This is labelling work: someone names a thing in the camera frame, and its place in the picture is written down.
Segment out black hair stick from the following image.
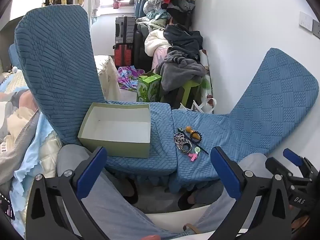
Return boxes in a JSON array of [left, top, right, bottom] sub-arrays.
[[192, 144, 210, 155]]

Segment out green plastic stool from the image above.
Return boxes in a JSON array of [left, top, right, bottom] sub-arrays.
[[179, 80, 203, 107]]

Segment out dark blue jacket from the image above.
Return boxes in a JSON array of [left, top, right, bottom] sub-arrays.
[[163, 24, 203, 58]]

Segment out green printed carton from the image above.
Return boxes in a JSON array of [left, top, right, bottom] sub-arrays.
[[136, 74, 162, 103]]

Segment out pink garment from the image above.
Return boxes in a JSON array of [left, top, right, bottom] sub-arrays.
[[151, 46, 173, 68]]

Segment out white carrier bag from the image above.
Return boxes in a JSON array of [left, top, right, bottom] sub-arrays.
[[178, 97, 217, 114]]

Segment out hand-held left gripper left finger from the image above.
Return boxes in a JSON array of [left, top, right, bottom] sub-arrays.
[[25, 147, 110, 240]]

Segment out white puffy jacket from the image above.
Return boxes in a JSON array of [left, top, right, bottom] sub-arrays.
[[144, 29, 173, 57]]

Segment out black suitcase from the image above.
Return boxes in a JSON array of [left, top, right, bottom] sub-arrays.
[[133, 29, 151, 68]]

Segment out green cardboard box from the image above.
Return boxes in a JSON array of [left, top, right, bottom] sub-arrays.
[[77, 102, 151, 158]]

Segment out fruit printed bag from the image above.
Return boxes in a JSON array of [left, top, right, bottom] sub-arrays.
[[199, 49, 215, 113]]

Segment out colourful printed cloth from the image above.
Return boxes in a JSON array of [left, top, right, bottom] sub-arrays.
[[118, 66, 146, 91]]

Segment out pile of clothes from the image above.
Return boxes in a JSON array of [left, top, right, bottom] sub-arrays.
[[134, 0, 195, 32]]

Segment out blue covered chair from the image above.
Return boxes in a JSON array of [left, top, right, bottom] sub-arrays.
[[169, 47, 319, 193], [9, 4, 178, 178]]

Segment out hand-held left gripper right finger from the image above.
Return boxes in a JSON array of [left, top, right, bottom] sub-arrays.
[[207, 146, 294, 240]]

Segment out grey fleece garment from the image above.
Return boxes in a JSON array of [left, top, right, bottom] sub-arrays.
[[159, 51, 207, 92]]

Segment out silver suitcase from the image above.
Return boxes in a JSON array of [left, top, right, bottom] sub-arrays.
[[115, 16, 137, 46]]

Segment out white lace tablecloth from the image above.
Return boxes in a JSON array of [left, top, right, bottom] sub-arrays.
[[94, 55, 122, 101]]

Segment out black slipper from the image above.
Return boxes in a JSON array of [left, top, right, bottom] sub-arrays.
[[177, 189, 200, 210], [117, 176, 139, 205]]

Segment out silver chain necklace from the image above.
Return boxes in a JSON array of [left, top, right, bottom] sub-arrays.
[[174, 133, 190, 148]]

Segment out person's right hand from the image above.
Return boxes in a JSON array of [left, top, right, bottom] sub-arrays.
[[288, 204, 312, 231]]

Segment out white wall sockets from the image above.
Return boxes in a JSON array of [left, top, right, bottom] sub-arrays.
[[298, 11, 320, 40]]

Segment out pastel bedding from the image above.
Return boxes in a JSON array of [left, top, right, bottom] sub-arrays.
[[0, 71, 64, 233]]

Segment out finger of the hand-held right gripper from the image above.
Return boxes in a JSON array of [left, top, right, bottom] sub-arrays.
[[265, 157, 300, 188], [283, 148, 320, 180]]

